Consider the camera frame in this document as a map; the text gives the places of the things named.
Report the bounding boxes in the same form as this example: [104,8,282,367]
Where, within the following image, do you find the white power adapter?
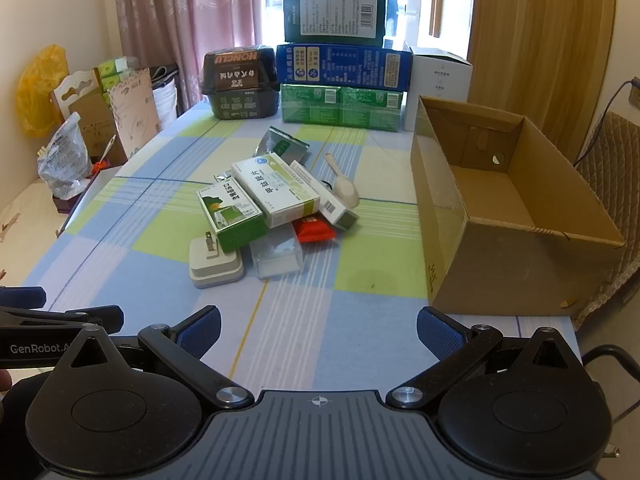
[188,231,245,289]

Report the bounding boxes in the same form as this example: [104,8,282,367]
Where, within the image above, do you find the pink patterned curtain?
[112,0,266,113]

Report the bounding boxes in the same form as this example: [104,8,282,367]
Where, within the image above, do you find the white carton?
[404,42,473,132]

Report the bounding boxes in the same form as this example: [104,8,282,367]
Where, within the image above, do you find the thin stick with orange tag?
[90,135,117,178]

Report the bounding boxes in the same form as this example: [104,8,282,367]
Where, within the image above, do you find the green shrink-wrapped carton pack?
[280,83,404,132]

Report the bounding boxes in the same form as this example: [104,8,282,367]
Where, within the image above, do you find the long narrow white box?
[289,160,360,232]

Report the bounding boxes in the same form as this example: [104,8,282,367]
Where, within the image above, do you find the white medicine box green stripe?
[231,152,321,228]

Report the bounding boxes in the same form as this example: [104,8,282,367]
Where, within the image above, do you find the beige rice spoon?
[324,153,360,208]

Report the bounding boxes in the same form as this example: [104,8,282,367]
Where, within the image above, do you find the cardboard carton with pink print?
[107,67,162,161]

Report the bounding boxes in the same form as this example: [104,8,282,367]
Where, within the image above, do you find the dark green carton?
[283,0,388,47]

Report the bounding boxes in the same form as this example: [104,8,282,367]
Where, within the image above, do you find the clear plastic box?
[249,222,304,280]

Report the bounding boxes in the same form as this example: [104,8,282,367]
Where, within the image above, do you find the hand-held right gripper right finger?
[385,306,588,408]

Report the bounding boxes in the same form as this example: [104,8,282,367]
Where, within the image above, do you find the brown curtain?
[467,0,617,161]

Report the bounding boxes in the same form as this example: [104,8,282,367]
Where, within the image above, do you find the chair with quilted beige cover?
[570,111,640,426]

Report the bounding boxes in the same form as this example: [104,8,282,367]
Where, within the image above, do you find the blue carton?
[276,43,415,90]

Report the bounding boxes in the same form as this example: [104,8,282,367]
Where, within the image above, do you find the glass sliding door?
[260,0,476,58]

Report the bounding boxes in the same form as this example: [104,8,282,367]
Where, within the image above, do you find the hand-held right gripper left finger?
[50,305,256,408]

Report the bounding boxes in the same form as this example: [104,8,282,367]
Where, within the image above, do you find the green and white medicine box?
[196,177,268,254]

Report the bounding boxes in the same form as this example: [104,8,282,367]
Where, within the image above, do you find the brown cardboard box white hanger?
[51,67,126,166]

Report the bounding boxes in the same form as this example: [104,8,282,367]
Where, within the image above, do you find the yellow plastic bag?
[16,44,69,138]

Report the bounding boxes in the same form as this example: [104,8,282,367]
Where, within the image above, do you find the dark red box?
[52,191,83,215]

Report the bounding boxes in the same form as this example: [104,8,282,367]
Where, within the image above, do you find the clear plastic bag white contents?
[36,111,91,200]

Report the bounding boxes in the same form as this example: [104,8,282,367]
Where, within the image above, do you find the red snack packet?
[291,214,335,243]

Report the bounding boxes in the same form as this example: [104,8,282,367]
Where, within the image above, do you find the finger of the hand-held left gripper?
[0,286,47,309]
[0,305,124,333]

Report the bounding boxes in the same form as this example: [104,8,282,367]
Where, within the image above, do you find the green tissue packets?
[97,57,141,93]

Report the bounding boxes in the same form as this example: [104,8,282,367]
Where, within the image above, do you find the white shopping bag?
[150,64,180,133]

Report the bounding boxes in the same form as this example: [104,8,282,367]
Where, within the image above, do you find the silver foil tea pouch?
[255,126,311,166]

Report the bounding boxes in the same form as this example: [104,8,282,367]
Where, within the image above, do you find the black instant noodle bowl pack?
[200,46,281,120]

